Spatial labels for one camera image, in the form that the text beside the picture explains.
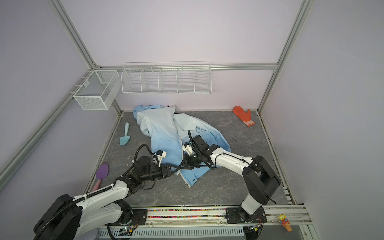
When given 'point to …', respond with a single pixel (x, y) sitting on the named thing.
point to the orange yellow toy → (284, 221)
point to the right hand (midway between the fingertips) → (179, 169)
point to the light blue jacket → (169, 132)
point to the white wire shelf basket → (191, 78)
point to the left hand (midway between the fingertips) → (178, 171)
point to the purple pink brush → (102, 172)
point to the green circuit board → (125, 232)
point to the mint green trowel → (124, 139)
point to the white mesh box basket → (98, 91)
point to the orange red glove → (245, 116)
